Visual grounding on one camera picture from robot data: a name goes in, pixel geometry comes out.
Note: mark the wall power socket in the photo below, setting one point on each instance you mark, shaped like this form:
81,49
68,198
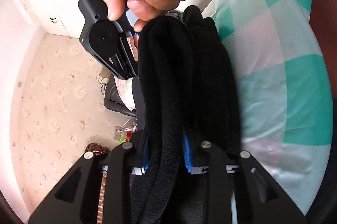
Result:
117,133

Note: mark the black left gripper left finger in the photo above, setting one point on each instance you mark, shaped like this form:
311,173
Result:
139,164

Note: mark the tufted brown headboard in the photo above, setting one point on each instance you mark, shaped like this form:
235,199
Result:
99,150

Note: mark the black pants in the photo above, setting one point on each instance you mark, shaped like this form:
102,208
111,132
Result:
189,90

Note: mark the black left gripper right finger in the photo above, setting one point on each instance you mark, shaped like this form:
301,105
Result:
187,153

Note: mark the pink cloth on chair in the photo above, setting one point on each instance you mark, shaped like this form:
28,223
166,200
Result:
124,87

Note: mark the teal checkered bed sheet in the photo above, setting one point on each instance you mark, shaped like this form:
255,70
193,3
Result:
283,88

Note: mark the black leather chair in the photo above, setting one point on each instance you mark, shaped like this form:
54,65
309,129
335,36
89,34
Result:
113,102

